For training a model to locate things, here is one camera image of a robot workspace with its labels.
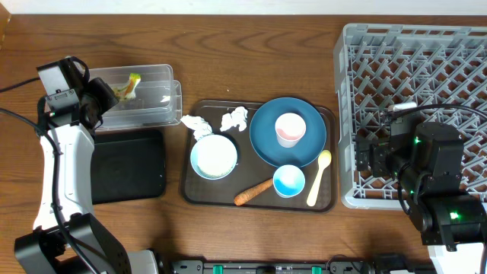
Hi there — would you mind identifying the pink white paper cup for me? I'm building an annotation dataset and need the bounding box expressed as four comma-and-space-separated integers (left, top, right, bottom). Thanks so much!
275, 113, 307, 148

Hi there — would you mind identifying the light blue rice bowl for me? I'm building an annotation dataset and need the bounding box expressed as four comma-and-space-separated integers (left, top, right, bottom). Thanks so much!
189, 135, 238, 180

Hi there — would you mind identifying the black plastic bin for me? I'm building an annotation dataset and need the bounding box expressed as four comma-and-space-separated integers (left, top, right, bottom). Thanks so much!
91, 129, 166, 205

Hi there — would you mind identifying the orange carrot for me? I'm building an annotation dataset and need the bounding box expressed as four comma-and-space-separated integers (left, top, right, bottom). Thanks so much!
234, 178, 273, 206

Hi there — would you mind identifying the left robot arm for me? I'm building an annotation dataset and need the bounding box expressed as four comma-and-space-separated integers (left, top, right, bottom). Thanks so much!
14, 78, 160, 273

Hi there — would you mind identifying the black rail at table edge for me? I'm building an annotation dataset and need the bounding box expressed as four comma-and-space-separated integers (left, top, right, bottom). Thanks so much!
163, 253, 437, 274

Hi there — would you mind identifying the dark brown serving tray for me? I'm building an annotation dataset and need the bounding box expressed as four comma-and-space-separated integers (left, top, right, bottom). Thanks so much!
180, 102, 338, 213

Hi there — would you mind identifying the pale yellow plastic spoon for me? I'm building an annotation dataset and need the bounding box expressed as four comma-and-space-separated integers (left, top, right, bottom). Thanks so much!
307, 150, 332, 207

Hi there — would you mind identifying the small blue white cup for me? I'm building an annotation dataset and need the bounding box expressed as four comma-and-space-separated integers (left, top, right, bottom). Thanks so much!
272, 164, 306, 198

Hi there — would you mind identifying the grey dishwasher rack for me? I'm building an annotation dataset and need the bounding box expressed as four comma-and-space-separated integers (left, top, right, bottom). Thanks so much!
333, 24, 486, 210

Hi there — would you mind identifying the clear plastic bin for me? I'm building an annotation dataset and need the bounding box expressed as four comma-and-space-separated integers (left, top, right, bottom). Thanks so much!
90, 64, 182, 132

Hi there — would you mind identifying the yellow green snack wrapper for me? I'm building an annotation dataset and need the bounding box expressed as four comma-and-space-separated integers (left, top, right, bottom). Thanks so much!
112, 73, 142, 101

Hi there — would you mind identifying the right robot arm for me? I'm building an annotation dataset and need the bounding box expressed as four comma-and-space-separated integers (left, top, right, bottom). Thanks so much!
355, 122, 486, 273

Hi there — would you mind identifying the dark blue plate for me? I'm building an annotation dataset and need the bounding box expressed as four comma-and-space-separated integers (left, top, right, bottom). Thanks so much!
250, 97, 327, 167

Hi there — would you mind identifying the white tissue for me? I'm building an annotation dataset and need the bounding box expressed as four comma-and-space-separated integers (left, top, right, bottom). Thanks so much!
220, 107, 248, 132
181, 115, 213, 141

